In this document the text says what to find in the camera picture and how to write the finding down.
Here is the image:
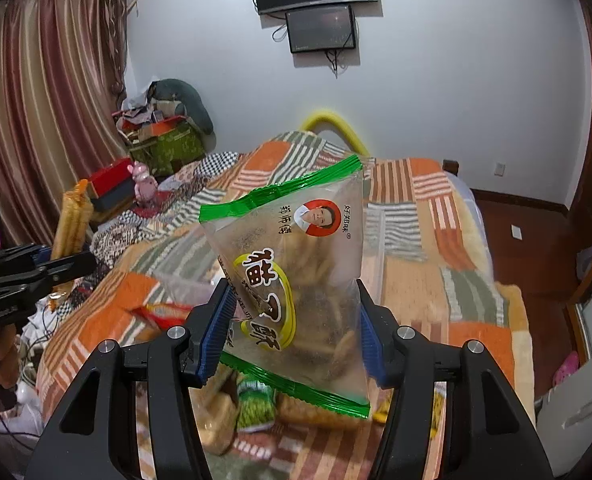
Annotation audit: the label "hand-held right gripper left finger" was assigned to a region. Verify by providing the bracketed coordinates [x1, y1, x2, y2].
[23, 277, 239, 480]

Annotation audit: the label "clear plastic container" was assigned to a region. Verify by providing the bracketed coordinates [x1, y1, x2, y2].
[153, 240, 392, 321]

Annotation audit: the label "striped brown curtain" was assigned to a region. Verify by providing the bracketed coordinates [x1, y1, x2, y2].
[0, 0, 129, 256]

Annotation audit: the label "small black wall monitor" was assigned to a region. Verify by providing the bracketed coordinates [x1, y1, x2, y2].
[285, 4, 358, 55]

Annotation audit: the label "red box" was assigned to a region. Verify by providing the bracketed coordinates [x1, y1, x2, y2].
[87, 157, 134, 198]

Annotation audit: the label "yellow bed headboard hoop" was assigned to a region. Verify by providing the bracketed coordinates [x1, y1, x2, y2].
[298, 108, 369, 156]

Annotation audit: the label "pink slippers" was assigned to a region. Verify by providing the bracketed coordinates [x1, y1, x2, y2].
[551, 352, 582, 386]

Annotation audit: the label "orange cardboard box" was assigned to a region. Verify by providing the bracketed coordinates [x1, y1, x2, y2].
[118, 115, 192, 143]

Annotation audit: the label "yellow stick snack bundle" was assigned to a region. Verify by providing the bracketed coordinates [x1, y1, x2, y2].
[51, 178, 94, 291]

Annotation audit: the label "round biscuit roll pack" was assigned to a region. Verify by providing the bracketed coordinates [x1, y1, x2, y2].
[276, 395, 372, 431]

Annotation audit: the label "biscuit pack brown label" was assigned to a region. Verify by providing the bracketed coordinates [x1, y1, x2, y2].
[196, 365, 239, 456]

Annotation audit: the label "pink plush toy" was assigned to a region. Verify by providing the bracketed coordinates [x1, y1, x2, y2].
[133, 162, 159, 206]

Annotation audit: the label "orange patchwork blanket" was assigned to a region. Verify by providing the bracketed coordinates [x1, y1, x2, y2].
[36, 130, 534, 480]

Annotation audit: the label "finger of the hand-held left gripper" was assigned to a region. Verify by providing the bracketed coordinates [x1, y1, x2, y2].
[0, 243, 52, 283]
[32, 251, 98, 288]

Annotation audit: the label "green pea snack packet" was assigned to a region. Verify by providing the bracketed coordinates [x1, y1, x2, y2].
[236, 377, 277, 433]

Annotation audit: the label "white cabinet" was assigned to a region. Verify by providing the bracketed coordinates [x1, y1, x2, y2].
[536, 305, 592, 480]

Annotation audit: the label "checkered patterned quilt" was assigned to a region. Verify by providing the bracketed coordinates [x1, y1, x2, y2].
[91, 152, 242, 266]

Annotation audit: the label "clear green-edged snack bag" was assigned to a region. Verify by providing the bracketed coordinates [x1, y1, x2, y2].
[198, 154, 372, 420]

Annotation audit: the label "red snack packet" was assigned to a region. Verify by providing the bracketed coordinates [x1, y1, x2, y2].
[131, 300, 197, 332]

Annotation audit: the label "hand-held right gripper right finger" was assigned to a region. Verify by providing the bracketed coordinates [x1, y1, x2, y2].
[356, 280, 572, 480]

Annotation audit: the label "black monitor cable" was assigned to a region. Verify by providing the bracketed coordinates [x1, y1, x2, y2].
[323, 50, 344, 78]

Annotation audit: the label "person's left hand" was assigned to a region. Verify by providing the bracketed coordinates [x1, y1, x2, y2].
[0, 327, 21, 390]

